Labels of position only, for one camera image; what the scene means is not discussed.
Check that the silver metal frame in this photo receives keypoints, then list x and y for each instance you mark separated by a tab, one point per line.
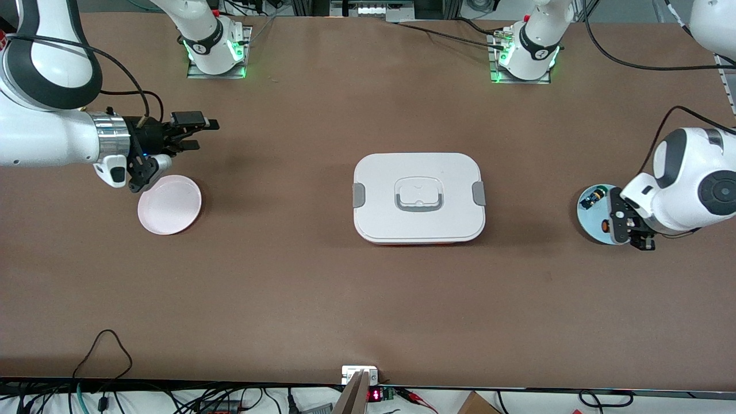
374	10

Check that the red digit display module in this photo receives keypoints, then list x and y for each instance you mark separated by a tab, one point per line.
375	395

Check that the grey metal bar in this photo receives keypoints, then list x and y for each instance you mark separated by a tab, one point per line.
353	397

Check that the aluminium profile rail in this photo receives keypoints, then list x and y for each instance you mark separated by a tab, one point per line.
725	80

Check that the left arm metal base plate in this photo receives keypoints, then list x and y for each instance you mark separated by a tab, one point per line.
520	81

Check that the light blue round plate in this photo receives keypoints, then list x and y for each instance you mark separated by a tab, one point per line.
592	227

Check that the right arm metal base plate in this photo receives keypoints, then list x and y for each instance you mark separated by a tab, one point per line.
218	75

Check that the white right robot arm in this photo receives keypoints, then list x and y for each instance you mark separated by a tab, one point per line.
46	138

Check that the red clip lead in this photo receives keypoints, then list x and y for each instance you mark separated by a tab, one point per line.
411	395

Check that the small white device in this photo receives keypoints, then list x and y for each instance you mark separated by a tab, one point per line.
351	372

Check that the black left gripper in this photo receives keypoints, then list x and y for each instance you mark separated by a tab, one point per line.
643	241

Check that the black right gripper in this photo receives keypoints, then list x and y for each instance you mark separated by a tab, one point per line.
148	137

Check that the brown cardboard box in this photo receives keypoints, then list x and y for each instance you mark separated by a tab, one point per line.
477	405

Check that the pink round plate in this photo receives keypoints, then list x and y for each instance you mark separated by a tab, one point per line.
169	207

